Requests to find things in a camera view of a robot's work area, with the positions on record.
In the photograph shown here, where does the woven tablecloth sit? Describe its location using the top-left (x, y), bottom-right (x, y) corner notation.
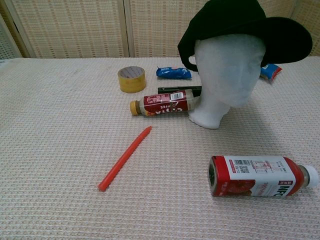
top-left (0, 56), bottom-right (320, 240)

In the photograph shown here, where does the white foam mannequin head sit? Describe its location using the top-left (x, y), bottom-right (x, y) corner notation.
top-left (188, 33), bottom-right (266, 130)

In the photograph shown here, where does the woven folding screen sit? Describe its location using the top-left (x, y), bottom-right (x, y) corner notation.
top-left (0, 0), bottom-right (320, 60)

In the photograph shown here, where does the coffee bottle yellow cap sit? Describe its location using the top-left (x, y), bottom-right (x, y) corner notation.
top-left (129, 89), bottom-right (202, 117)

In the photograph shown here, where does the red taper candle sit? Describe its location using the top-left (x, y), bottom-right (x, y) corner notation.
top-left (97, 125), bottom-right (153, 193)

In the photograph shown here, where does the black bucket hat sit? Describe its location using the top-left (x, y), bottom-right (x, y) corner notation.
top-left (177, 0), bottom-right (314, 72)

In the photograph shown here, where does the black rectangular box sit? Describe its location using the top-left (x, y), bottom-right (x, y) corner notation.
top-left (157, 85), bottom-right (203, 97)

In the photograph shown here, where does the red juice bottle white cap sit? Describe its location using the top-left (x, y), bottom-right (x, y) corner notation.
top-left (208, 155), bottom-right (320, 198)

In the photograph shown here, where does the blue and red snack packet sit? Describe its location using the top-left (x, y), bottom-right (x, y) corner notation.
top-left (259, 63), bottom-right (283, 81)

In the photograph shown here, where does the yellow packing tape roll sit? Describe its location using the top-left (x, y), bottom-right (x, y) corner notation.
top-left (117, 66), bottom-right (147, 94)

